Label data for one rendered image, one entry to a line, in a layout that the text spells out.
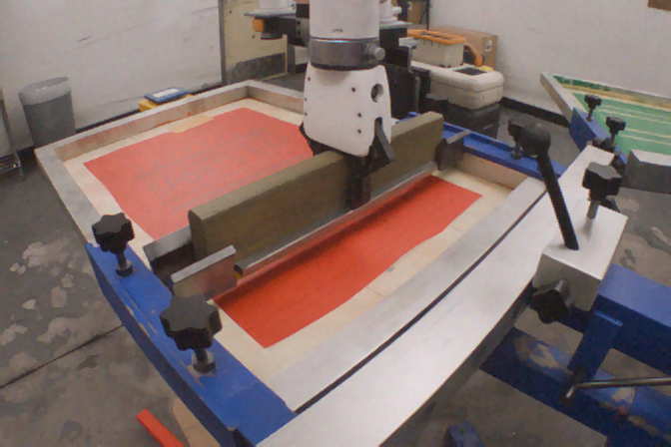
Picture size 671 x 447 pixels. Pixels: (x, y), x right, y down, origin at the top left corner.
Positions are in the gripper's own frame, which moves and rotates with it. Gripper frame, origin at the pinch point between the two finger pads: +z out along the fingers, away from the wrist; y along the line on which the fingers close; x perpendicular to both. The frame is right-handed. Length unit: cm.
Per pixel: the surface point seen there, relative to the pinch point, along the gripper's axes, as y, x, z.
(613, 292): -34.4, 1.9, -2.7
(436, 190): -3.4, -16.6, 5.9
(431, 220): -7.6, -9.0, 5.9
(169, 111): 56, -3, 3
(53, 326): 132, 43, 101
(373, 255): -7.0, 2.3, 5.9
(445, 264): -16.6, 2.2, 2.4
